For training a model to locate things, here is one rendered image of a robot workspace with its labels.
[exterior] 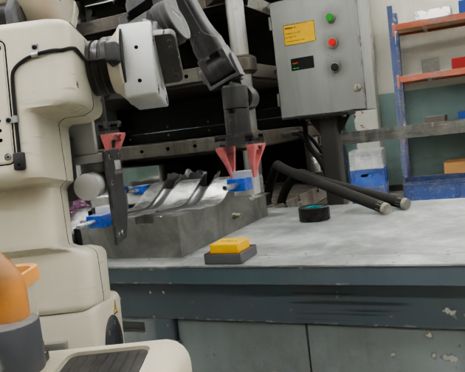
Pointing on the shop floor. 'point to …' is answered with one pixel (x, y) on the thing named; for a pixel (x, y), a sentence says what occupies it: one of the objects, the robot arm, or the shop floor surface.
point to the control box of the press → (323, 71)
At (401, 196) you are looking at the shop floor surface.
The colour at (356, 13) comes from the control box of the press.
